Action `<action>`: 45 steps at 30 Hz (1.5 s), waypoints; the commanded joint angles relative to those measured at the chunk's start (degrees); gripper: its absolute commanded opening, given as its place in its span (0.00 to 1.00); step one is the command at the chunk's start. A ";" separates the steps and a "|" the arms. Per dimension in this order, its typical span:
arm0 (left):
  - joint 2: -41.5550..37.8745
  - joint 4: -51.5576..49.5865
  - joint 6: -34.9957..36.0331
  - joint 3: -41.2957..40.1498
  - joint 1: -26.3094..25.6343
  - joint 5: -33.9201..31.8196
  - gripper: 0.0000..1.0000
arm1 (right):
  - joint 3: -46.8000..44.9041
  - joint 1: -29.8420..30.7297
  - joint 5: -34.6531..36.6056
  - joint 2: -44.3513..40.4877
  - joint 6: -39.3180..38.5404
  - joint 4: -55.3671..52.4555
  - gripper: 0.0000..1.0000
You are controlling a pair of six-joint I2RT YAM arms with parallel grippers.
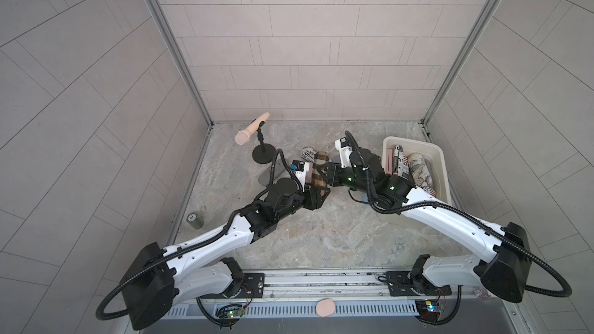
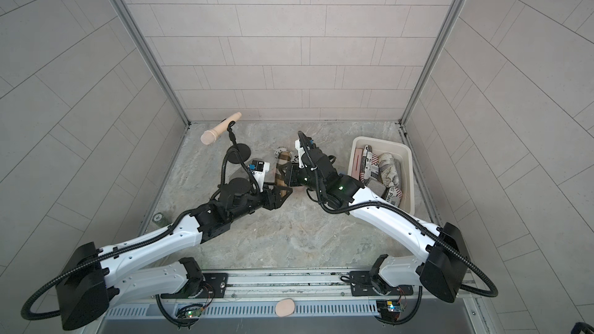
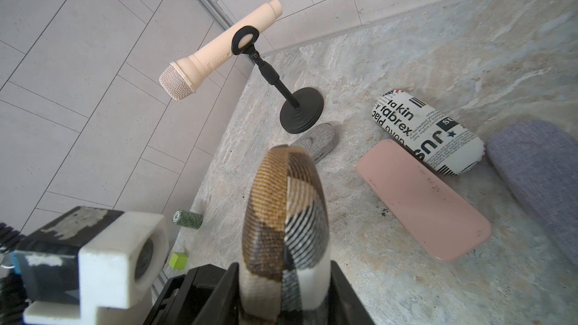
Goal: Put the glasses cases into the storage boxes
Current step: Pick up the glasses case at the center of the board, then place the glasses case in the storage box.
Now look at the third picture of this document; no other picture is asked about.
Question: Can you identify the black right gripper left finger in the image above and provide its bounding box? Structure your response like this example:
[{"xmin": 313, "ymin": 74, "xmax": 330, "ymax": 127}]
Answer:
[{"xmin": 193, "ymin": 263, "xmax": 239, "ymax": 324}]

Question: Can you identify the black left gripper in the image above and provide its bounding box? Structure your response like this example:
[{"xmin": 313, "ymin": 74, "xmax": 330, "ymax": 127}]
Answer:
[{"xmin": 143, "ymin": 264, "xmax": 226, "ymax": 324}]

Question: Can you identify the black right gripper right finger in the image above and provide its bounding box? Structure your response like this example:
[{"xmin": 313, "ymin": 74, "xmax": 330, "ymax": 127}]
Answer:
[{"xmin": 328, "ymin": 260, "xmax": 375, "ymax": 325}]

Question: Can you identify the brown plaid glasses case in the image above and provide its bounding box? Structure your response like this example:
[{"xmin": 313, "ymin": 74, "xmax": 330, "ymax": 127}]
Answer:
[{"xmin": 239, "ymin": 144, "xmax": 331, "ymax": 324}]

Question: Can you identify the grey fabric glasses case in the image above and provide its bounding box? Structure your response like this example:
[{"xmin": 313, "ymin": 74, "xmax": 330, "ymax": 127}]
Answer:
[{"xmin": 291, "ymin": 123, "xmax": 339, "ymax": 164}]

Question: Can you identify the green small block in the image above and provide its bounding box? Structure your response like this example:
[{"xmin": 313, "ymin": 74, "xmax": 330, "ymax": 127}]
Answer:
[{"xmin": 169, "ymin": 252, "xmax": 189, "ymax": 270}]

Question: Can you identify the black microphone stand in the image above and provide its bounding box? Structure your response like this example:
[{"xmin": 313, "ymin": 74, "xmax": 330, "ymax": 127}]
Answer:
[{"xmin": 231, "ymin": 26, "xmax": 325, "ymax": 134}]

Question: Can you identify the beige microphone head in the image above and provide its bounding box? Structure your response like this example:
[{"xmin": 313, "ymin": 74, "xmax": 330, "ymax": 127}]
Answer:
[{"xmin": 160, "ymin": 0, "xmax": 283, "ymax": 100}]

